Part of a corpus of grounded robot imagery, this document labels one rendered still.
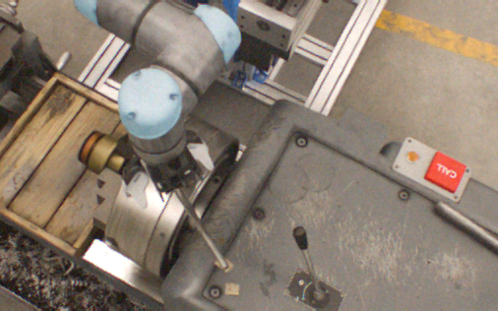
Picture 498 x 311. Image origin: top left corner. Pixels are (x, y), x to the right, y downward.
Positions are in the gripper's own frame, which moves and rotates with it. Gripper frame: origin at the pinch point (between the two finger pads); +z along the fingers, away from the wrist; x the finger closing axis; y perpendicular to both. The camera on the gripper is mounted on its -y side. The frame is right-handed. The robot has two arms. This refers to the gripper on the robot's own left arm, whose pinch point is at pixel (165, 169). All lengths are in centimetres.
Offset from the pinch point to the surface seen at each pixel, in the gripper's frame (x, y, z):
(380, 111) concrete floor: 96, -22, 141
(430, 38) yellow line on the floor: 136, -40, 145
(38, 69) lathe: -11, -57, 50
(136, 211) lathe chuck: -7.5, 1.0, 9.6
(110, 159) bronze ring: -6.9, -13.7, 19.7
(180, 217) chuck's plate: -1.4, 6.3, 8.2
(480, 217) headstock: 44, 34, 7
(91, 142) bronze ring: -8.5, -18.7, 18.8
